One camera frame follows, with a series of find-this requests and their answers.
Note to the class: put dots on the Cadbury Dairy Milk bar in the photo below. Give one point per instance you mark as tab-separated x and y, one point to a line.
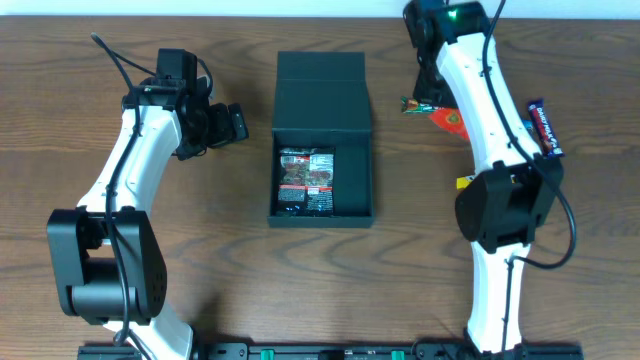
549	141

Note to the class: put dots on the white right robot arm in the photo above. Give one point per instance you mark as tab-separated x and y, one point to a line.
510	193

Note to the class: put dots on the blue Oreo packet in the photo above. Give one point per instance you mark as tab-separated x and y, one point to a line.
528	125

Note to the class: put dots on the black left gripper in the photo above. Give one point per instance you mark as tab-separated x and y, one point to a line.
236	125

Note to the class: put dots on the red snack packet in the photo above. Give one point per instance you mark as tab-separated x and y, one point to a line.
451	121

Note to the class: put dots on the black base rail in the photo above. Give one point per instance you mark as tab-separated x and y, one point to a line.
420	351

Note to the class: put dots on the yellow sunflower seed packet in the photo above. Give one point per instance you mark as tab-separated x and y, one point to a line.
463	182

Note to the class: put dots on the black rectangular box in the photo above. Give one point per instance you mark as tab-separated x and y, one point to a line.
321	100

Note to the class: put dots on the green red KitKat bar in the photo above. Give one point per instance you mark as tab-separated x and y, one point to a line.
412	106

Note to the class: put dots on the black dried fruit packet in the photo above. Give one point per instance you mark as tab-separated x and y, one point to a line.
305	185

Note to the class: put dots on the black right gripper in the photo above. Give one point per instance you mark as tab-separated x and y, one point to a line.
430	93

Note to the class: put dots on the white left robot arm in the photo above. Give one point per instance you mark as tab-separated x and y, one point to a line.
107	263

